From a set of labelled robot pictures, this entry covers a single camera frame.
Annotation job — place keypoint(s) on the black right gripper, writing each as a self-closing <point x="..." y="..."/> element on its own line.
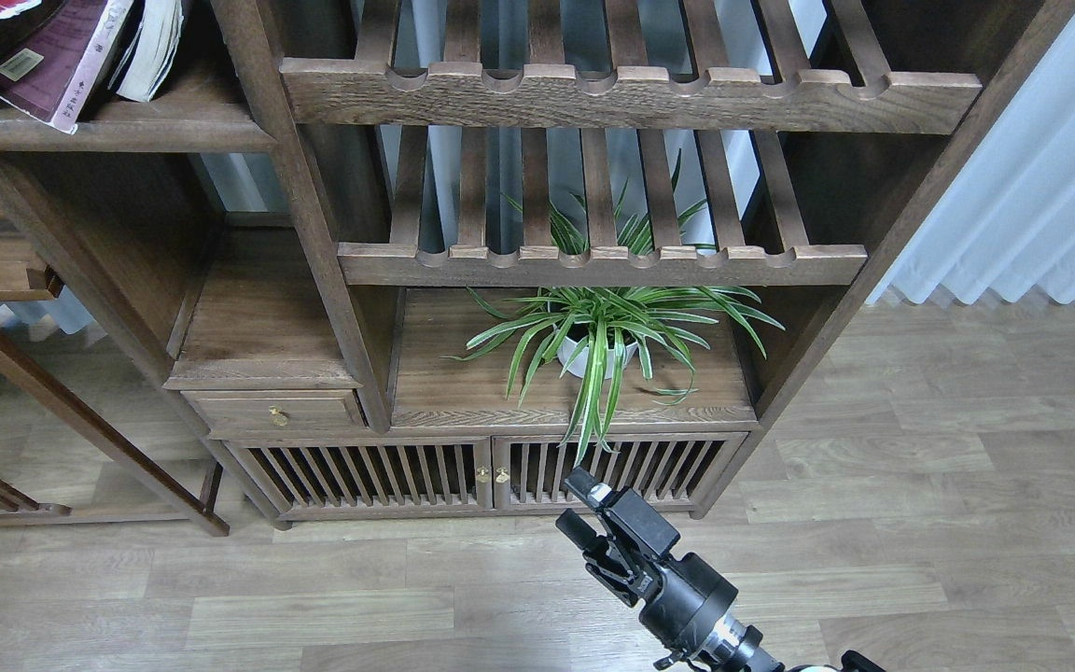
<point x="686" y="601"/>

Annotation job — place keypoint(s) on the white lavender book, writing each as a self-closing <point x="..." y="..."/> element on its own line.
<point x="149" y="58"/>

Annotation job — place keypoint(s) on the maroon book with white characters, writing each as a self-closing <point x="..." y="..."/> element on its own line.
<point x="52" y="73"/>

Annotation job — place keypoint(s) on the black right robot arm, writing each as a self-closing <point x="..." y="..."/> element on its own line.
<point x="750" y="655"/>

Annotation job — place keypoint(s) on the right cabinet slatted door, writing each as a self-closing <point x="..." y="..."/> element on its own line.
<point x="673" y="472"/>

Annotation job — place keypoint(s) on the cabinet slatted door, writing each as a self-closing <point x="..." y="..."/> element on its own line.
<point x="314" y="481"/>
<point x="673" y="472"/>

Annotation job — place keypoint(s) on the white plant pot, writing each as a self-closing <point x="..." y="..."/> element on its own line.
<point x="576" y="352"/>

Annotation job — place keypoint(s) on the green spider plant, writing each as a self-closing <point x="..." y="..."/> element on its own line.
<point x="642" y="318"/>

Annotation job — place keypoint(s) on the left cabinet slatted door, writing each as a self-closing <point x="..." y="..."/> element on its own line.
<point x="314" y="481"/>

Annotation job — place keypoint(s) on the dark wooden bookshelf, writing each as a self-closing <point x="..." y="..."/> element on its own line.
<point x="309" y="204"/>

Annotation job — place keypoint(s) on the small wooden drawer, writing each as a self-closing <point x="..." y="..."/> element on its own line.
<point x="248" y="413"/>

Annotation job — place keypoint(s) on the white pleated curtain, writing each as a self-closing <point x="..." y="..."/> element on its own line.
<point x="1006" y="226"/>

